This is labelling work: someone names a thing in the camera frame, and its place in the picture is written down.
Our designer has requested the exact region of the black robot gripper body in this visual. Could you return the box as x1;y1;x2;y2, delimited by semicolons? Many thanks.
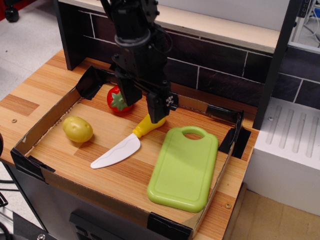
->
112;34;179;111

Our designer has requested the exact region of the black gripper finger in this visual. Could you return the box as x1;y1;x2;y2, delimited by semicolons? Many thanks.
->
146;91;173;124
115;73;142;106

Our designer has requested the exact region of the yellow white toy knife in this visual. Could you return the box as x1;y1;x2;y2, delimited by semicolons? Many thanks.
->
90;114;166;169

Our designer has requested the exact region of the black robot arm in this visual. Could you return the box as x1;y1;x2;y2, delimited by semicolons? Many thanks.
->
101;0;177;124

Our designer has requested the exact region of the green plastic cutting board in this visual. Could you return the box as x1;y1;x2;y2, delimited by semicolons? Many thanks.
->
147;126;219;213

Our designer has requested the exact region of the cardboard fence with black tape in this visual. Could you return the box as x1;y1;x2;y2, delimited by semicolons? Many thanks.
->
11;66;253;240

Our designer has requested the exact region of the red toy tomato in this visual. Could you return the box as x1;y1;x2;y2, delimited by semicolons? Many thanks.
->
107;85;133;113

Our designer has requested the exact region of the yellow toy potato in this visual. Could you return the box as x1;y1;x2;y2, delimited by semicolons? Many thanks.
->
62;116;94;143

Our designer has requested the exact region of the wooden shelf with black posts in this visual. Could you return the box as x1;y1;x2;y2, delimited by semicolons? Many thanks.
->
54;0;293;129

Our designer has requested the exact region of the black caster wheel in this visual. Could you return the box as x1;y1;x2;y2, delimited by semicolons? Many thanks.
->
4;5;19;23

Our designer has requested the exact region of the white toy sink drainboard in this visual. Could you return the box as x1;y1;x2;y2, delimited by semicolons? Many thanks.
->
244;98;320;215

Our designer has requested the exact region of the black oven control panel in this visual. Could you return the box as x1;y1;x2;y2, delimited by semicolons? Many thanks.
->
69;211;140;240

